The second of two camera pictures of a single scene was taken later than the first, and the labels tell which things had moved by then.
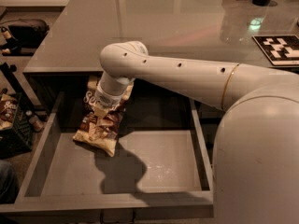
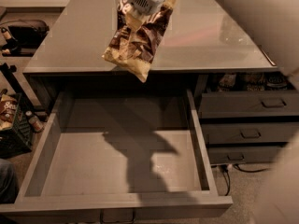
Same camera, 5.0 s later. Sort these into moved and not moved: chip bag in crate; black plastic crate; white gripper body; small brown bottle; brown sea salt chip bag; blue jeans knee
Moved: brown sea salt chip bag; white gripper body
Not moved: chip bag in crate; small brown bottle; black plastic crate; blue jeans knee
